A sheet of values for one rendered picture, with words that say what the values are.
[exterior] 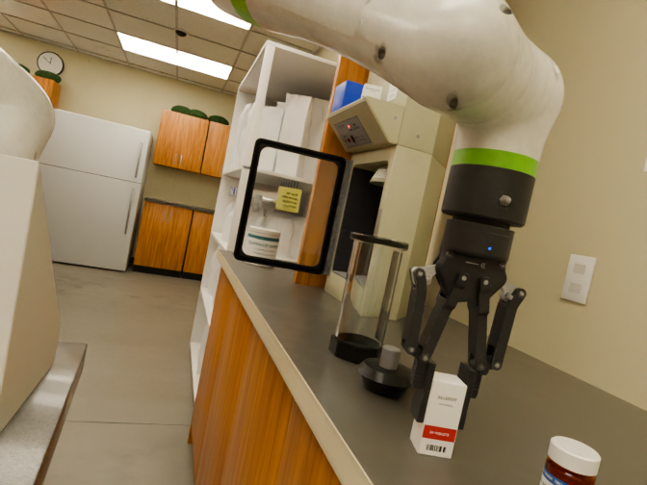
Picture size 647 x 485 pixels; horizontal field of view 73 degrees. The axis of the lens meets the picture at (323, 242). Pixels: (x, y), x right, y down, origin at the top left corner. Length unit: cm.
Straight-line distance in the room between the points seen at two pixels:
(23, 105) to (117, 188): 537
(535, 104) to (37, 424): 56
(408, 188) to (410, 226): 11
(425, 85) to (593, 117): 97
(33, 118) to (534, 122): 56
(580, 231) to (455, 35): 93
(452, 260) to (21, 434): 45
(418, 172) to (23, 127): 92
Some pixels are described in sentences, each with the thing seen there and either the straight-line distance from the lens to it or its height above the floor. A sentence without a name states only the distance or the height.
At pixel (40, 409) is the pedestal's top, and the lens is 54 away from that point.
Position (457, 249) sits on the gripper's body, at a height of 118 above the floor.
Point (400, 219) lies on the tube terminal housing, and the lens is 121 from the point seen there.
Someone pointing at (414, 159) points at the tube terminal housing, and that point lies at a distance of 123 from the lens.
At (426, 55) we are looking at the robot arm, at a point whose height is 133.
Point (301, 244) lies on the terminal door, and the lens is 145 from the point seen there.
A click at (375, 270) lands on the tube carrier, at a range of 77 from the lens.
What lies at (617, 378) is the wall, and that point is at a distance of 118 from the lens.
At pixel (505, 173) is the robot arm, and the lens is 50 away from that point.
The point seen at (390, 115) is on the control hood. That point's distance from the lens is 121.
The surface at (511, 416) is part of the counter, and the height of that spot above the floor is 94.
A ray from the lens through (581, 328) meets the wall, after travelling 123.
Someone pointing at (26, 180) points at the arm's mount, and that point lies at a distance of 43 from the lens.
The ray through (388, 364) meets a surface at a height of 98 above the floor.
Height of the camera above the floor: 118
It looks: 3 degrees down
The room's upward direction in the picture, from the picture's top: 12 degrees clockwise
